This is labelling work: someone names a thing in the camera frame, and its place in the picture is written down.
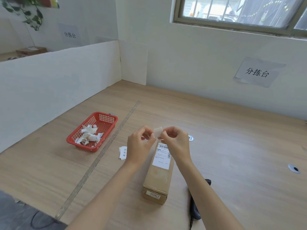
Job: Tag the red plastic mesh basket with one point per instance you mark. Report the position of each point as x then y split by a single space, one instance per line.
106 122

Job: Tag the long white divider panel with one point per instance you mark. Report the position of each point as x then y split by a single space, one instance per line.
55 88

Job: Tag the colourful wall poster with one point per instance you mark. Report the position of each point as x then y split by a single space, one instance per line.
50 1

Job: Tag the person's right thumb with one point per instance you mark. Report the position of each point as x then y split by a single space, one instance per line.
166 137

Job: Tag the small white paper sign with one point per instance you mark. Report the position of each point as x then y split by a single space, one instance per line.
69 34

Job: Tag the person's right hand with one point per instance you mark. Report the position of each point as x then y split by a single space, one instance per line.
178 144

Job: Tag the stack of white label slips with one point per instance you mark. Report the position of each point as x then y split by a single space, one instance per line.
123 153

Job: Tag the window with metal bars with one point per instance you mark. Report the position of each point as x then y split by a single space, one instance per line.
239 11

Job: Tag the long brown cardboard box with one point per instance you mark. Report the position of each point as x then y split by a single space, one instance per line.
158 182

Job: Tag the black barcode scanner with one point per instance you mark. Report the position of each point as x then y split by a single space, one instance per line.
193 208

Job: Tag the large white paper sign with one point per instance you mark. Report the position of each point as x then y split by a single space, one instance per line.
257 72

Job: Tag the person's left hand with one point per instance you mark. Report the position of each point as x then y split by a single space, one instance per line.
136 146

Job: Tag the person's right forearm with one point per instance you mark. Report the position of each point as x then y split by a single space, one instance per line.
203 196

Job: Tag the small brown cardboard box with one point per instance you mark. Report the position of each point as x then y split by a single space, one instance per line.
32 50

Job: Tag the person's left thumb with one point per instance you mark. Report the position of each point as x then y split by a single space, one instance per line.
150 140

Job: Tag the small white sticker paper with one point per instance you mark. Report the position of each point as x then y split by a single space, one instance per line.
158 131

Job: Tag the pile of white paper scraps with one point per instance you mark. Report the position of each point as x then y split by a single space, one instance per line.
88 136

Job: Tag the green hanging vine plant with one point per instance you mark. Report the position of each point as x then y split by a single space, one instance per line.
31 17

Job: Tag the white shipping label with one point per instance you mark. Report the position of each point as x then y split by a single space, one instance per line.
162 160

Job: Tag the short white divider panel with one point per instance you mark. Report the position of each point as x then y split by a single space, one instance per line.
134 63

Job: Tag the person's left forearm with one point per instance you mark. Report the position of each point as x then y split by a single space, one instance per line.
105 196

